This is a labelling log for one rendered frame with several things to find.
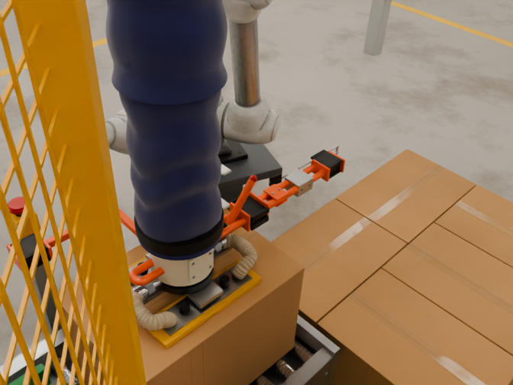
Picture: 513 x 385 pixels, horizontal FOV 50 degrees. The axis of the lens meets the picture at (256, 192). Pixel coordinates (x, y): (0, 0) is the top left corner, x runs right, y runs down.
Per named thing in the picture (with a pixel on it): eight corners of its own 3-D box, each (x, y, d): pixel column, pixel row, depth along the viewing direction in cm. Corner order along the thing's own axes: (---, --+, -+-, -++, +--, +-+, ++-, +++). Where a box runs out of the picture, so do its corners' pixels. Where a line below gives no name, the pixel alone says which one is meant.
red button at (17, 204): (15, 223, 164) (12, 213, 162) (4, 211, 168) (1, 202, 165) (37, 213, 168) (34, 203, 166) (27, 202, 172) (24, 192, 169)
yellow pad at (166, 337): (166, 350, 138) (164, 338, 135) (143, 326, 144) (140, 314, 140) (262, 282, 157) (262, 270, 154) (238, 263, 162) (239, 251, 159)
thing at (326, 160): (327, 182, 177) (329, 169, 174) (310, 171, 181) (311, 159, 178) (343, 172, 182) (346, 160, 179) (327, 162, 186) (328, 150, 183)
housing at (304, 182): (298, 198, 171) (299, 187, 168) (282, 188, 175) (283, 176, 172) (313, 189, 175) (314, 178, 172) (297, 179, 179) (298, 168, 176)
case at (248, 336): (147, 469, 154) (133, 392, 129) (75, 375, 176) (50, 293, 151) (293, 347, 187) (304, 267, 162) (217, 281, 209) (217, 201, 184)
